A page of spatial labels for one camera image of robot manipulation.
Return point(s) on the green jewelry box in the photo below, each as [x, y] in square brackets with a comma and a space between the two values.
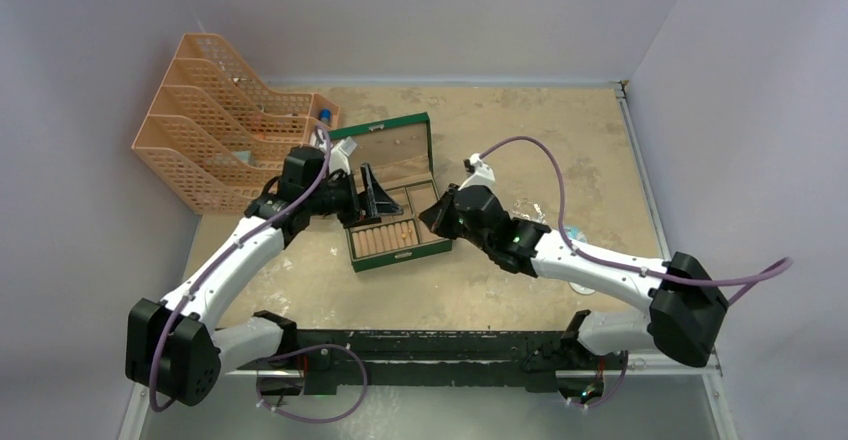
[400, 152]

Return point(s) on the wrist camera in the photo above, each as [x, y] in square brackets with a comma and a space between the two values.
[340, 151]
[479, 173]

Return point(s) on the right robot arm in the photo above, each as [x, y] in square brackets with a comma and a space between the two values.
[680, 321]

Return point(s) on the orange mesh file organizer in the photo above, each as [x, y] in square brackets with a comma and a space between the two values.
[215, 133]

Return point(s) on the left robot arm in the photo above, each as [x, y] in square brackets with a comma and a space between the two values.
[174, 345]

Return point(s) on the blue white oval dish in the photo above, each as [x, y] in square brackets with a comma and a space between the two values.
[583, 279]

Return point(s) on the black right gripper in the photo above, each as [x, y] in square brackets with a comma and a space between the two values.
[437, 218]

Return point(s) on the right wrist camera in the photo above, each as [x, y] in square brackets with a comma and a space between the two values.
[479, 173]

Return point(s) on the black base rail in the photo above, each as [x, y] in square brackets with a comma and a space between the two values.
[547, 361]

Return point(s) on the aluminium frame rail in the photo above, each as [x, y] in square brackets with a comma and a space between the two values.
[648, 363]

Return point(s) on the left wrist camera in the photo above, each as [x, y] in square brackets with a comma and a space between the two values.
[340, 151]

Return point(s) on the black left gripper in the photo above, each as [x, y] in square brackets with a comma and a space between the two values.
[368, 205]

